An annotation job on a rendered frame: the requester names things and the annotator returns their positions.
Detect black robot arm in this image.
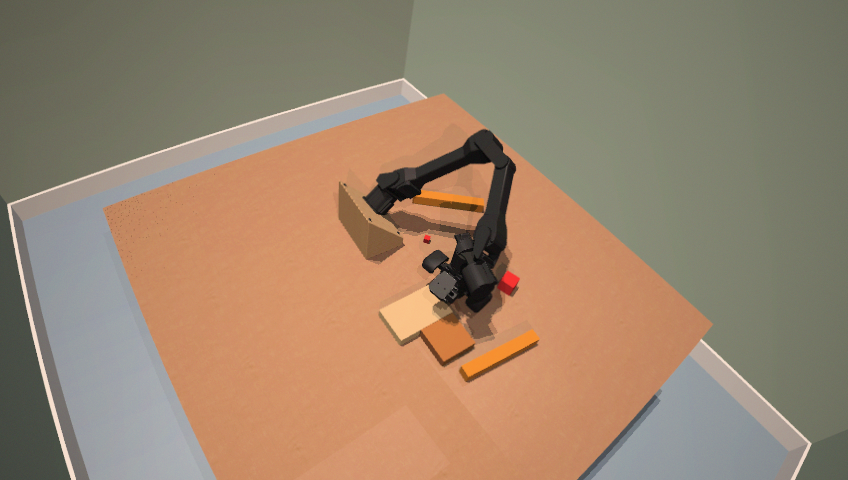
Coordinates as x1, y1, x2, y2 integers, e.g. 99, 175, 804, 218
362, 129, 516, 304

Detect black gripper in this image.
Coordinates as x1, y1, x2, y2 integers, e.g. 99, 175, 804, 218
422, 250, 493, 312

